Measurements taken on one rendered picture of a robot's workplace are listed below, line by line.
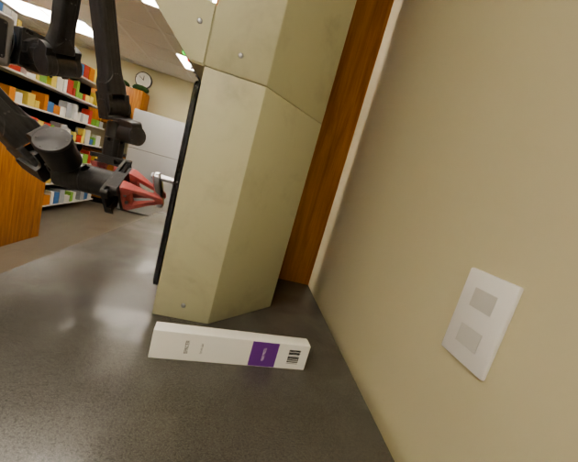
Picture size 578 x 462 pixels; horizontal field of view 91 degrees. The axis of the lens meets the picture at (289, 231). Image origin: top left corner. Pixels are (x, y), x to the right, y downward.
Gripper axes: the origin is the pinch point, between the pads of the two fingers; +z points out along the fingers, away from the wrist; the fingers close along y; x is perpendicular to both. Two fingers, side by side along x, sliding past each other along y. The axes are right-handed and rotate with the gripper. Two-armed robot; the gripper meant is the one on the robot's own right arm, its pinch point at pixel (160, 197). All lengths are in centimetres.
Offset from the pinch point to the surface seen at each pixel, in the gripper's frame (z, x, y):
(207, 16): 3.9, -31.4, 13.4
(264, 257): 24.8, 5.8, -4.5
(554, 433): 48, -24, -38
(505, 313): 48, -26, -28
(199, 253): 11.5, 0.5, -11.3
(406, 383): 48, -5, -30
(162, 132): -154, 265, 401
